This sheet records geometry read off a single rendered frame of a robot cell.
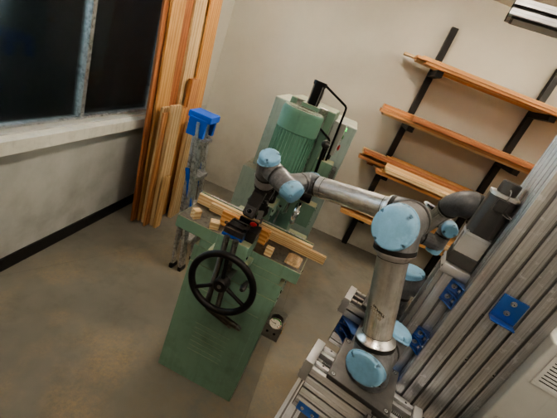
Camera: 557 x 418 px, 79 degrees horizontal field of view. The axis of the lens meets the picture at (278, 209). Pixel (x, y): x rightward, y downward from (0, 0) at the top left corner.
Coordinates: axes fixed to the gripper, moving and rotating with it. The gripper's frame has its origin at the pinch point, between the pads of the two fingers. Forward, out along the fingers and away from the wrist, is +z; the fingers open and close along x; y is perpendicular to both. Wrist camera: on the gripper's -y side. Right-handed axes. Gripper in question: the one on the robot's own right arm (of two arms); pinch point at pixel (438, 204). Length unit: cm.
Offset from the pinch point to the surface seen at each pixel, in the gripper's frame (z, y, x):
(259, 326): -76, 60, -74
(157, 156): 34, 33, -197
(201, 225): -74, 19, -110
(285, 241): -60, 21, -74
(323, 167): -43, -13, -67
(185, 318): -75, 71, -111
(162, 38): 37, -50, -202
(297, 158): -65, -19, -77
